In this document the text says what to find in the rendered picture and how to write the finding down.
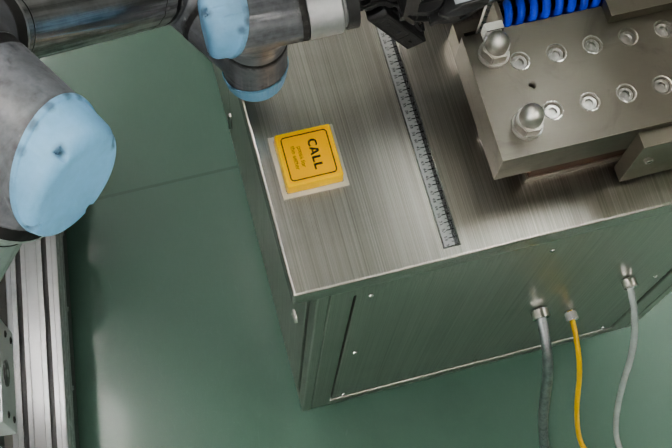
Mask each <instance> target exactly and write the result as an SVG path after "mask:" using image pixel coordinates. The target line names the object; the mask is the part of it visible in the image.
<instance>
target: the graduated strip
mask: <svg viewBox="0 0 672 448"><path fill-rule="evenodd" d="M375 29H376V32H377V35H378V38H379V42H380V45H381V48H382V51H383V55H384V58H385V61H386V64H387V68H388V71H389V74H390V77H391V81H392V84H393V87H394V90H395V94H396V97H397V100H398V103H399V107H400V110H401V113H402V116H403V119H404V123H405V126H406V129H407V132H408V136H409V139H410V142H411V145H412V149H413V152H414V155H415V158H416V162H417V165H418V168H419V171H420V175H421V178H422V181H423V184H424V188H425V191H426V194H427V197H428V201H429V204H430V207H431V210H432V214H433V217H434V220H435V223H436V227H437V230H438V233H439V236H440V239H441V243H442V246H443V249H446V248H450V247H455V246H459V245H461V243H460V240H459V237H458V234H457V230H456V227H455V224H454V221H453V218H452V214H451V211H450V208H449V205H448V202H447V198H446V195H445V192H444V189H443V186H442V183H441V179H440V176H439V173H438V170H437V167H436V163H435V160H434V157H433V154H432V151H431V147H430V144H429V141H428V138H427V135H426V131H425V128H424V125H423V122H422V119H421V116H420V112H419V109H418V106H417V103H416V100H415V96H414V93H413V90H412V87H411V84H410V80H409V77H408V74H407V71H406V68H405V65H404V61H403V58H402V55H401V52H400V49H399V45H398V42H397V41H395V40H394V39H393V38H391V37H390V36H389V35H387V34H386V33H384V32H383V31H382V30H380V29H379V28H377V27H376V26H375Z"/></svg>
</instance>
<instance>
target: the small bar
mask: <svg viewBox="0 0 672 448"><path fill-rule="evenodd" d="M601 6H602V9H603V12H604V14H605V17H606V20H607V22H608V23H611V22H615V21H620V20H624V19H629V18H633V17H638V16H642V15H647V14H651V13H655V12H660V11H664V10H669V9H672V0H604V1H603V3H602V5H601Z"/></svg>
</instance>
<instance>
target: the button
mask: <svg viewBox="0 0 672 448"><path fill-rule="evenodd" d="M274 146H275V150H276V153H277V157H278V161H279V165H280V168H281V172H282V176H283V179H284V183H285V187H286V190H287V193H294V192H298V191H303V190H307V189H311V188H316V187H320V186H324V185H328V184H333V183H337V182H341V181H343V174H344V173H343V169H342V166H341V162H340V159H339V155H338V152H337V149H336V145H335V142H334V138H333V135H332V131H331V128H330V125H329V124H325V125H320V126H316V127H312V128H307V129H303V130H298V131H294V132H290V133H285V134H281V135H276V136H274Z"/></svg>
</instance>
